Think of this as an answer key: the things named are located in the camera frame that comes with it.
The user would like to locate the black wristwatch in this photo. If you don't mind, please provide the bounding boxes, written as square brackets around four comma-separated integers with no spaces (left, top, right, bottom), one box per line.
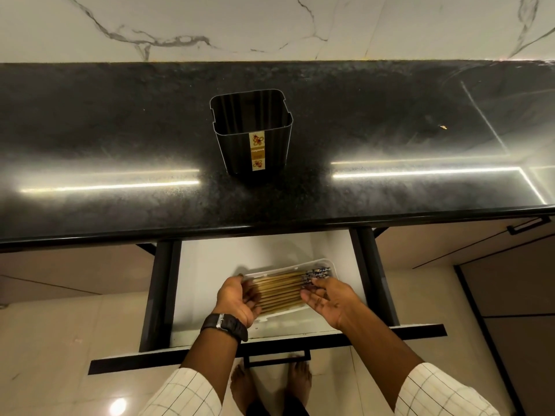
[200,313,249,343]

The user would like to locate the person's right hand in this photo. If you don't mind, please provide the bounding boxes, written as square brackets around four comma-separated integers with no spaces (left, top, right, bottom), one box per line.
[300,277,370,331]

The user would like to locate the white plastic tray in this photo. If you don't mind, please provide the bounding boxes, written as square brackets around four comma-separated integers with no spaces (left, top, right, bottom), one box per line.
[238,257,336,322]

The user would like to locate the person's left hand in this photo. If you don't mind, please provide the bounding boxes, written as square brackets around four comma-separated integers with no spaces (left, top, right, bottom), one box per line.
[212,274,262,330]

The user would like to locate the person's left forearm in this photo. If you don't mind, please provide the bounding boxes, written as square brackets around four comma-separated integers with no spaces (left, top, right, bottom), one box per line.
[139,328,243,416]

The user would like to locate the person's right forearm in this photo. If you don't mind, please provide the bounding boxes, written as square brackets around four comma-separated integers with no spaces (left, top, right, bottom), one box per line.
[336,308,504,416]

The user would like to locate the person's right foot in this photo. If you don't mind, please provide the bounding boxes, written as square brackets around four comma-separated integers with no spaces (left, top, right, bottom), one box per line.
[286,361,313,408]

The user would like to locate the open drawer black front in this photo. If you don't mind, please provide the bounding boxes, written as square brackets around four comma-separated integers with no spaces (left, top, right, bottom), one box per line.
[89,227,446,376]

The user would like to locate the dark trousers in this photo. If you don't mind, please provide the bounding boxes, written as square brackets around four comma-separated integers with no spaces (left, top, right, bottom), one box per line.
[249,395,309,416]

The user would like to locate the person's foot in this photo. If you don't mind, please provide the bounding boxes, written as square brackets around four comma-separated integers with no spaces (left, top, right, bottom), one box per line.
[230,364,257,416]
[286,361,313,408]

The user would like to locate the bundle of wooden chopsticks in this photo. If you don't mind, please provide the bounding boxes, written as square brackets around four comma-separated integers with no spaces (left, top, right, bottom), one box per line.
[245,265,334,311]

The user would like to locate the person's left foot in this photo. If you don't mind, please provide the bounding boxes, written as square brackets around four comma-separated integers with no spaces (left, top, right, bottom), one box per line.
[230,364,257,416]

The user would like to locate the black cabinet handle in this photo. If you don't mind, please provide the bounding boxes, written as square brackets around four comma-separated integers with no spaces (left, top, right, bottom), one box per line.
[507,216,552,236]

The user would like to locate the black square container floral label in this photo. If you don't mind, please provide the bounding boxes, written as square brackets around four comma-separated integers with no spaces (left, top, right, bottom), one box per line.
[210,89,295,177]

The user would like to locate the black drawer handle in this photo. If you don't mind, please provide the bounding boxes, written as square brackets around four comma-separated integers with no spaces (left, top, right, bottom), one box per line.
[243,350,311,369]

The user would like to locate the beige cabinet door black frame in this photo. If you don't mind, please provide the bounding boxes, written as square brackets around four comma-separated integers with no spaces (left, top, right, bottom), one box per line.
[453,235,555,416]

